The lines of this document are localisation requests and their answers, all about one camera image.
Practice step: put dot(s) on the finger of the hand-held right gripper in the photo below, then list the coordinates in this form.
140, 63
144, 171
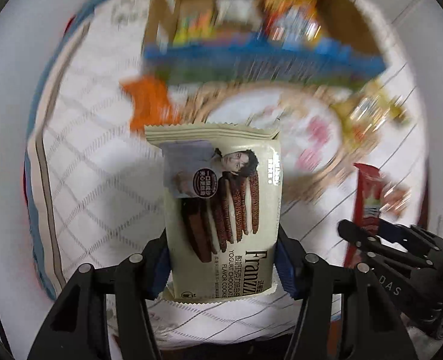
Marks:
397, 230
371, 245

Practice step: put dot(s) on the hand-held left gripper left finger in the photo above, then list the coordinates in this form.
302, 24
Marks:
161, 266

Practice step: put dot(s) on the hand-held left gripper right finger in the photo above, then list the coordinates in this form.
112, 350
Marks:
287, 266

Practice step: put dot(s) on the red snack packet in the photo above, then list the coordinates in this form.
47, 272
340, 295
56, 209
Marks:
371, 195

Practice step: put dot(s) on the cream chocolate cookie packet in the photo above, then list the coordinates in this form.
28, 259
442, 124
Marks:
221, 195

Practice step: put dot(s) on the cardboard box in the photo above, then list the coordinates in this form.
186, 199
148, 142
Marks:
266, 63

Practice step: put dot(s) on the red yellow noodle packet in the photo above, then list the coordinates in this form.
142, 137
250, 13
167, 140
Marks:
294, 17

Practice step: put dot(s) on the colourful candy ball packet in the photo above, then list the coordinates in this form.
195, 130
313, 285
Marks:
193, 26

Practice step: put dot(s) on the clear white snack packet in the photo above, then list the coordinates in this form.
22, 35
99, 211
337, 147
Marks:
236, 9

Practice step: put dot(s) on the white floral printed quilt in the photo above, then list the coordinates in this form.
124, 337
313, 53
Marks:
101, 180

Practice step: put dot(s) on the yellow clear snack bag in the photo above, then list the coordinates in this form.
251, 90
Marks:
371, 116

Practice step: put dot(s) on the orange snack packet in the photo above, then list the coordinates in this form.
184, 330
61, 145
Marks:
150, 99

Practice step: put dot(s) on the blue bed blanket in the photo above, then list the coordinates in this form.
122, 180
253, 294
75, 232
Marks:
56, 75

